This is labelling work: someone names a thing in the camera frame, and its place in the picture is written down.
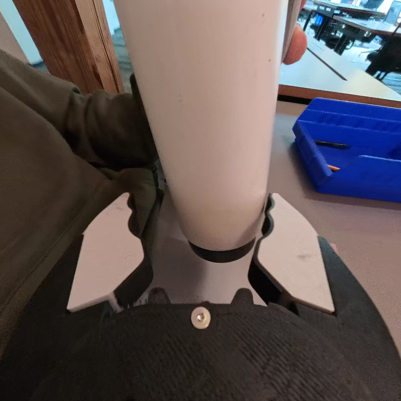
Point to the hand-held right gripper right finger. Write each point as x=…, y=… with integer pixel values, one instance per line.
x=297, y=260

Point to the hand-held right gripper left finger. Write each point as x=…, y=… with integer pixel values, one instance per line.
x=106, y=257

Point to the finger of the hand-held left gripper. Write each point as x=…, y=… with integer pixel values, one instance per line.
x=291, y=18

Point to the blue storage bin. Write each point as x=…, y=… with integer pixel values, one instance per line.
x=360, y=175

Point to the white bottle black cap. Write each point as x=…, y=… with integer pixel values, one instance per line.
x=203, y=109

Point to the person's left forearm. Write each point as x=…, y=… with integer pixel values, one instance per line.
x=109, y=131

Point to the person's left hand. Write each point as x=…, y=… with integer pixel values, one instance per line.
x=297, y=47

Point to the white office desk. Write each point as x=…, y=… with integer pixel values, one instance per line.
x=344, y=78

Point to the small orange piece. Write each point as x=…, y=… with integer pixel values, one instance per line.
x=333, y=167

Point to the black office chair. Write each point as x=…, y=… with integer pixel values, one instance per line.
x=382, y=59

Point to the wooden door post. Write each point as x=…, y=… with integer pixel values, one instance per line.
x=69, y=40

